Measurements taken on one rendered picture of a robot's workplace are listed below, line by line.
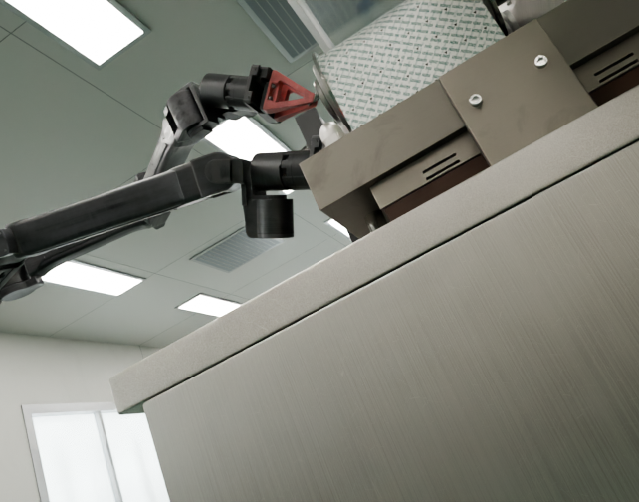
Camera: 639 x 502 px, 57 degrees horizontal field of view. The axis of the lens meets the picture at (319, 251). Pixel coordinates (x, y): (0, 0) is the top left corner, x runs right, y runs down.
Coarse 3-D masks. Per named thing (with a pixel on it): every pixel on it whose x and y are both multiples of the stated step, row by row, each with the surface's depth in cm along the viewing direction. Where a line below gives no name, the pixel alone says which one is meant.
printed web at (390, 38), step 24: (408, 0) 86; (432, 0) 83; (456, 0) 81; (480, 0) 80; (384, 24) 85; (408, 24) 83; (432, 24) 82; (456, 24) 81; (336, 48) 88; (360, 48) 86; (384, 48) 84; (408, 48) 83; (336, 72) 86; (360, 72) 85; (336, 96) 85
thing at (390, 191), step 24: (624, 48) 53; (576, 72) 54; (600, 72) 54; (624, 72) 53; (600, 96) 53; (456, 144) 57; (408, 168) 59; (432, 168) 58; (456, 168) 57; (480, 168) 56; (384, 192) 59; (408, 192) 58; (432, 192) 57
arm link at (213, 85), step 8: (208, 80) 99; (216, 80) 99; (224, 80) 98; (200, 88) 100; (208, 88) 99; (216, 88) 98; (224, 88) 98; (200, 96) 100; (208, 96) 100; (216, 96) 99; (224, 96) 98; (208, 104) 101; (216, 104) 100; (224, 104) 99
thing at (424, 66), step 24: (480, 24) 79; (432, 48) 81; (456, 48) 80; (480, 48) 79; (384, 72) 83; (408, 72) 82; (432, 72) 80; (360, 96) 84; (384, 96) 82; (408, 96) 81; (360, 120) 83
